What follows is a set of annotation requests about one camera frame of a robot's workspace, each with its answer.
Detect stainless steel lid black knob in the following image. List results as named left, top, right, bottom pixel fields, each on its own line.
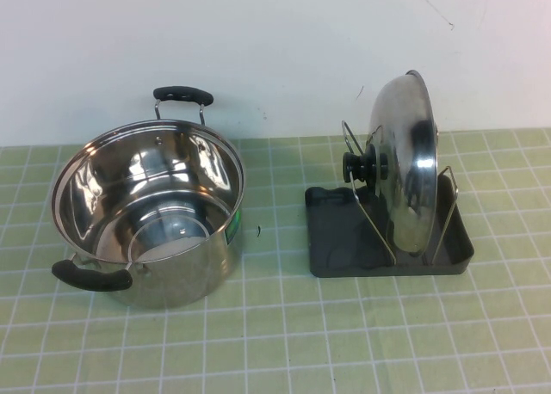
left=341, top=69, right=441, bottom=258

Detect green grid tablecloth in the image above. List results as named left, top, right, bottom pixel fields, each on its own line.
left=0, top=127, right=551, bottom=394

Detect dark tray wire lid rack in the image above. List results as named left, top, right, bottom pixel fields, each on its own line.
left=304, top=119, right=476, bottom=280

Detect stainless steel pot black handles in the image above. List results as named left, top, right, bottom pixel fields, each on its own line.
left=50, top=87, right=247, bottom=311

